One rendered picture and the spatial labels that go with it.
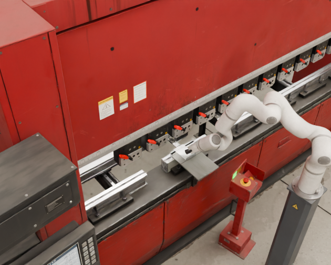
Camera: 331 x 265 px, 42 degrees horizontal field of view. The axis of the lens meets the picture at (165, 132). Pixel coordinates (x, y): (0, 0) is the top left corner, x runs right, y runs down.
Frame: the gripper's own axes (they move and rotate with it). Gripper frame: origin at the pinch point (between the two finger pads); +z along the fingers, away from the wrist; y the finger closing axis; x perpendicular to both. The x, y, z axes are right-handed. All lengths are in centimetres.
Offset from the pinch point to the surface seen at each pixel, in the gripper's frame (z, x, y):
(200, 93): -25.0, -28.5, -10.4
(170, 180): 15.0, 11.9, 15.8
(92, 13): -84, -76, 60
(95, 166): 28, -19, 53
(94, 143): -27, -30, 65
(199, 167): -2.0, 12.7, 1.3
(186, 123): -11.1, -16.5, 0.3
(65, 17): -85, -77, 72
